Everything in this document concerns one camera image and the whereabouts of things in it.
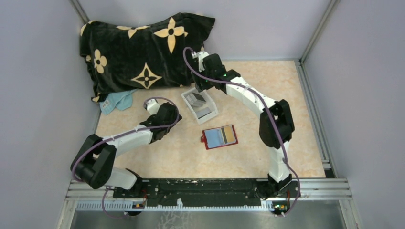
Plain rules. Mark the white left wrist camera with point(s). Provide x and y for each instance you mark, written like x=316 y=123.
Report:
x=152 y=106

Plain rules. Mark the grey card stack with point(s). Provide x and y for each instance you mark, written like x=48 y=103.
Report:
x=195 y=99

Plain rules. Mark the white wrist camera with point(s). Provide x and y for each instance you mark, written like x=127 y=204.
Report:
x=200 y=57
x=152 y=106

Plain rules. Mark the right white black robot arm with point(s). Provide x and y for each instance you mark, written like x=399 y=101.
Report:
x=275 y=119

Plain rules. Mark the light blue cloth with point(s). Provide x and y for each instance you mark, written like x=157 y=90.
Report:
x=120 y=100

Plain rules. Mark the grey single card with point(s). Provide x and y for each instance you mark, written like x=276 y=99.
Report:
x=203 y=112

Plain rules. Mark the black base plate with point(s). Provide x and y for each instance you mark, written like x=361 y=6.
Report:
x=232 y=192

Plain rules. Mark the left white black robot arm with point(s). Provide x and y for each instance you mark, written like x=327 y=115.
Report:
x=94 y=163

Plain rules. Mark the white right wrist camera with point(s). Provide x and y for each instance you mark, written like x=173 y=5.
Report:
x=200 y=57

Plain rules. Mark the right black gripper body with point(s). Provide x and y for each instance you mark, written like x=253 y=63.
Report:
x=201 y=83

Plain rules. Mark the white plastic card box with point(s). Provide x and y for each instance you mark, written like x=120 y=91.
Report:
x=209 y=103

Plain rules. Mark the gold black credit card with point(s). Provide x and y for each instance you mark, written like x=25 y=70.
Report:
x=228 y=135

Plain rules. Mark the aluminium front rail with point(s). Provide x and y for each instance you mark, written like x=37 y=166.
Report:
x=311 y=189

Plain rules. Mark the black floral pillow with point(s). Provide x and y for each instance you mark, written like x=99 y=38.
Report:
x=123 y=58

